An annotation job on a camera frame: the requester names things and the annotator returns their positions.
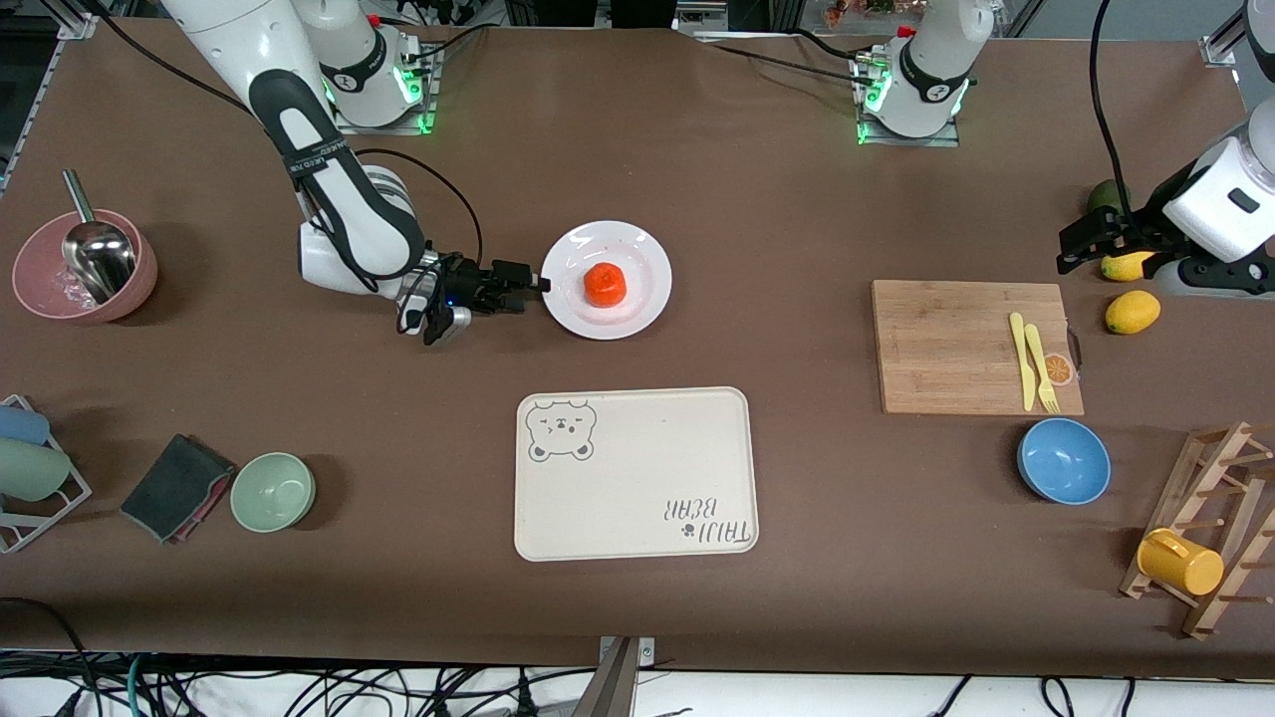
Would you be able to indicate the orange slice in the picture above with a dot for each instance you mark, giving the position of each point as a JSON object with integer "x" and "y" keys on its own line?
{"x": 1062, "y": 370}

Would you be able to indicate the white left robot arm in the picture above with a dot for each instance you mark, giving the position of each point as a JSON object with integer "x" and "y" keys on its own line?
{"x": 931, "y": 70}

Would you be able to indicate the grey metal camera bracket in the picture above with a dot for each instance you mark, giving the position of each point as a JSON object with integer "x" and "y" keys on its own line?
{"x": 618, "y": 687}

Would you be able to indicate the pale green bowl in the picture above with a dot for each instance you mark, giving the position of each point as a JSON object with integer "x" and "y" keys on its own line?
{"x": 272, "y": 493}

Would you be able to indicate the yellow mug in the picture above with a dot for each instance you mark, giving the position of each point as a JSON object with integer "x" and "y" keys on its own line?
{"x": 1185, "y": 568}

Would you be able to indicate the dark grey folded cloth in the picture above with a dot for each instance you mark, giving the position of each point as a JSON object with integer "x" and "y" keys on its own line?
{"x": 174, "y": 488}

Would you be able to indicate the aluminium frame post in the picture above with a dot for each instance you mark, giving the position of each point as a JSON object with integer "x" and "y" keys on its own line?
{"x": 1227, "y": 40}
{"x": 78, "y": 20}

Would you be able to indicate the blue bowl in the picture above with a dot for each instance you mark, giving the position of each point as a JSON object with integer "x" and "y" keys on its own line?
{"x": 1064, "y": 463}

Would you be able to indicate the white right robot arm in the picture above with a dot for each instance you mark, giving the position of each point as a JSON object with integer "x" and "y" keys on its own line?
{"x": 329, "y": 179}

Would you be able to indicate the wooden cup drying rack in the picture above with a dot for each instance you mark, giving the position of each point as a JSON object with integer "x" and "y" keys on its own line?
{"x": 1207, "y": 609}

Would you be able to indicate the yellow lemon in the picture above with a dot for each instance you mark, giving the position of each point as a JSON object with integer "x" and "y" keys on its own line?
{"x": 1131, "y": 267}
{"x": 1133, "y": 313}

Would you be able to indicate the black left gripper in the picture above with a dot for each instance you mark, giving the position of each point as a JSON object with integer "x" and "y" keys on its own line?
{"x": 1143, "y": 224}

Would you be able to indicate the yellow plastic fork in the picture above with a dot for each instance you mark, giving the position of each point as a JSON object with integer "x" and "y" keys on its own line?
{"x": 1038, "y": 354}

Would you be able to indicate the pink bowl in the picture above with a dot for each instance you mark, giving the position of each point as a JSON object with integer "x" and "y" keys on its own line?
{"x": 40, "y": 289}

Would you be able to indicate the cream tray with bear print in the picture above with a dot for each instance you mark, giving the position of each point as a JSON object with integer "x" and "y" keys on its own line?
{"x": 637, "y": 468}

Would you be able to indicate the dark green lime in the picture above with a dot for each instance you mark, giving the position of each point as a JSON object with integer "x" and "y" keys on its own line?
{"x": 1101, "y": 196}

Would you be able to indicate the white round plate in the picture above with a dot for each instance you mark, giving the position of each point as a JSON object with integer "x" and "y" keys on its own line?
{"x": 637, "y": 249}

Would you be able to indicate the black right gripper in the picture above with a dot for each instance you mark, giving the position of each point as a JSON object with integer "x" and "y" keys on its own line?
{"x": 466, "y": 286}

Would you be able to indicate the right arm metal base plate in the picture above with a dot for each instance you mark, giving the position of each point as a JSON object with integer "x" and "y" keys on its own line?
{"x": 428, "y": 124}

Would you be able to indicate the yellow plastic knife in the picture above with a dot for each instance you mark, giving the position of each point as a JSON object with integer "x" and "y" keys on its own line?
{"x": 1020, "y": 344}

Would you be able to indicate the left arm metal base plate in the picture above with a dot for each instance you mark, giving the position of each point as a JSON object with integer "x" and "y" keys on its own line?
{"x": 946, "y": 139}

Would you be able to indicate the orange mandarin fruit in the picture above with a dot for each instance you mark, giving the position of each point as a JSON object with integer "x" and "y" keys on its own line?
{"x": 605, "y": 284}

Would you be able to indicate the metal scoop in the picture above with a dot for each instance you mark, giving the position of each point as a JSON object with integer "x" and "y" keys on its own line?
{"x": 100, "y": 261}

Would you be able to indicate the pale green cup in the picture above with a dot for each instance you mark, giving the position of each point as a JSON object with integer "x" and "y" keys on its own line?
{"x": 30, "y": 470}

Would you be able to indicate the wooden cutting board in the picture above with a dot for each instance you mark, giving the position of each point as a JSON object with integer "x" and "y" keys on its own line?
{"x": 926, "y": 339}

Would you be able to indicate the pale blue cup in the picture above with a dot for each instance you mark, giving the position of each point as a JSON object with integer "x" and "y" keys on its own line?
{"x": 20, "y": 425}

